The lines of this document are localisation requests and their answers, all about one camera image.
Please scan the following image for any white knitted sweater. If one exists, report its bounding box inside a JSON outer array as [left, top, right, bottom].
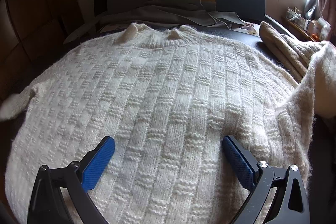
[[1, 23, 335, 223]]

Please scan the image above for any beige folded sweater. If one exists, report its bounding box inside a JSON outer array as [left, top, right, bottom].
[[259, 22, 325, 83]]

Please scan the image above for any cluttered wooden side shelf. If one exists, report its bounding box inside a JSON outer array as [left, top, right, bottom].
[[282, 7, 331, 42]]

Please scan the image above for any pink floral curtain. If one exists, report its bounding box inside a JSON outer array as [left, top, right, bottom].
[[303, 0, 335, 46]]

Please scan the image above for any grey cloth garment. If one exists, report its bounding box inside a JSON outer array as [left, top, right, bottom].
[[99, 0, 245, 27]]

